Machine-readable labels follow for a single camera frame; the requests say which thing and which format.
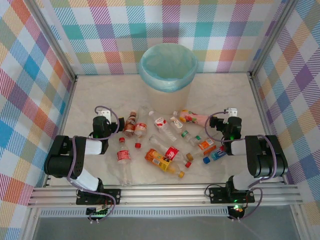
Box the brown label drink bottle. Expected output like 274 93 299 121
123 110 139 138

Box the clear bottle red-white label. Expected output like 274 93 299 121
133 105 151 150

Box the pink fruit drink bottle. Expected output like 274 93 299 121
173 109 213 128

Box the Coca-Cola bottle red cap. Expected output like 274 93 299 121
116 136 134 186
149 134 193 168

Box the clear bottle white cap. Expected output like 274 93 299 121
148 110 180 143

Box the orange juice bottle yellow label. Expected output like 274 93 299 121
145 148 186 179

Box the teal plastic bin liner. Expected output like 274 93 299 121
138 42 198 94

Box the clear bottle green cap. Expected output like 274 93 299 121
191 124 218 148

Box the orange label bottle tan cap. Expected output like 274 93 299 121
186 138 217 161

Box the blue label bottle blue cap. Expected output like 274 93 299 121
202 146 229 166

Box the small bottle white label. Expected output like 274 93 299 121
170 115 190 140

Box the wide aluminium mounting beam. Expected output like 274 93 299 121
26 184 305 208

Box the small orange circuit board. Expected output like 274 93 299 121
229 204 245 215

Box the green-lit circuit board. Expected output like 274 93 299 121
86 205 112 218

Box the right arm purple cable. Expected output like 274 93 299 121
204 111 278 222

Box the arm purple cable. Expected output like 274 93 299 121
66 105 120 223
204 111 278 222

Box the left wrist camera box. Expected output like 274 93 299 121
96 106 113 123

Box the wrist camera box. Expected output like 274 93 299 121
223 106 239 118
96 106 113 123

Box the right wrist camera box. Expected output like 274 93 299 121
223 106 239 118

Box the aluminium floor rail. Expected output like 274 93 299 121
248 71 288 186
42 74 78 188

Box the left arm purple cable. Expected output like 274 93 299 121
66 105 120 223

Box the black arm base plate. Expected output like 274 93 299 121
208 186 256 204
76 188 122 206

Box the white slotted cable duct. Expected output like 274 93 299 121
39 208 231 218

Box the aluminium frame post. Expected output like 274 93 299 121
248 0 300 76
26 0 78 82

